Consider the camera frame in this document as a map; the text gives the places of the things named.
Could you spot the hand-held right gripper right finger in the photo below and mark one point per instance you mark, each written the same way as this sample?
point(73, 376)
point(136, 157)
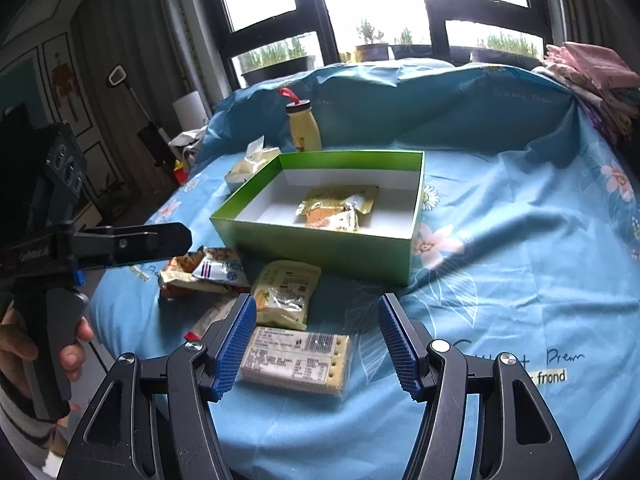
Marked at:
point(397, 345)

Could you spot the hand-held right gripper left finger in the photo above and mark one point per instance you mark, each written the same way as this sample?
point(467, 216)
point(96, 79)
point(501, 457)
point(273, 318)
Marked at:
point(235, 350)

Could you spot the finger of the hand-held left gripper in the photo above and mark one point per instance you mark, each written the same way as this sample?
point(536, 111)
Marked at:
point(145, 242)

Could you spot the white red snack packet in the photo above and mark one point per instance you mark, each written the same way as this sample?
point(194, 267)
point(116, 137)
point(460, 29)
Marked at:
point(212, 317)

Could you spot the large orange snack packet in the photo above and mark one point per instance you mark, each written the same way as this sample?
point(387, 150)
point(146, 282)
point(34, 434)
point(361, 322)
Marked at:
point(177, 275)

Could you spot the clear cracker packet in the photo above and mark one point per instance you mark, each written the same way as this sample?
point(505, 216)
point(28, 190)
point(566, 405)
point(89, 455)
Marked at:
point(295, 360)

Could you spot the pale yellow green snack packet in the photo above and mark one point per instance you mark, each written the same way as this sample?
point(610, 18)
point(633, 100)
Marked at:
point(285, 292)

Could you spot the white blue snack packet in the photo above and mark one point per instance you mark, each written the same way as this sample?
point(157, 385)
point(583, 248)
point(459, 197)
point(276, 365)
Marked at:
point(222, 267)

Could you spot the green cardboard box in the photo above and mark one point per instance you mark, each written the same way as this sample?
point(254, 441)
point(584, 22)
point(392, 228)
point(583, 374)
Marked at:
point(310, 250)

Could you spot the person's left forearm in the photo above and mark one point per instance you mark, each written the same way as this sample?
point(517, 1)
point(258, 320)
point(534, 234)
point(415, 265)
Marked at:
point(25, 425)

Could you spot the person's left hand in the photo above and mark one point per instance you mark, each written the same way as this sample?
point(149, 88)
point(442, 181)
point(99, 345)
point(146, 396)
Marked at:
point(72, 360)

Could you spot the cabinet with figure print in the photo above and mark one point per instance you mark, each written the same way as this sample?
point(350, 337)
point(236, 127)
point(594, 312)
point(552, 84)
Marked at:
point(75, 110)

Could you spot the upright vacuum cleaner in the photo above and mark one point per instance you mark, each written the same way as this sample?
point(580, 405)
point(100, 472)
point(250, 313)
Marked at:
point(152, 145)

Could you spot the crumpled white bag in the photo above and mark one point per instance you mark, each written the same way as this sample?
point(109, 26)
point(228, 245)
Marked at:
point(187, 142)

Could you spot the white tissue pack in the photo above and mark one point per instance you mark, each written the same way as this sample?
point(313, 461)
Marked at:
point(247, 167)

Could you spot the blue floral bedsheet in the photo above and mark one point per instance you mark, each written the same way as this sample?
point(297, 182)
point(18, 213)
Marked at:
point(500, 260)

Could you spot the white cylindrical bin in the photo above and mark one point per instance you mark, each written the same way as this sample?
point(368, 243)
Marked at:
point(190, 110)

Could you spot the orange yellow snack packet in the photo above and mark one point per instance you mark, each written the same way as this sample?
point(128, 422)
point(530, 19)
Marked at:
point(332, 221)

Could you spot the gold yellow snack packet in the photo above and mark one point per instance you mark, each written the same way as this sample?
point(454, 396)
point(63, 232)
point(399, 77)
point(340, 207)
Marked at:
point(332, 196)

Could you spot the yellow bottle with red ribbon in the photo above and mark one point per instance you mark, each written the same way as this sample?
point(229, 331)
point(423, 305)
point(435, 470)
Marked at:
point(303, 130)

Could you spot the grey curtain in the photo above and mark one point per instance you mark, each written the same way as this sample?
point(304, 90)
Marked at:
point(185, 25)

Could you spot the long black planter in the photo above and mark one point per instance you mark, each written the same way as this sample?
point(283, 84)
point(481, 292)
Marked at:
point(277, 67)
point(505, 57)

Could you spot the round plant pot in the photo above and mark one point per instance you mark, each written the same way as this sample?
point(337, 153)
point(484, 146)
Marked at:
point(371, 51)
point(410, 51)

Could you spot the pink folded cloth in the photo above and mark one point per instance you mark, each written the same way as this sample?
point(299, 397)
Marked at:
point(600, 80)

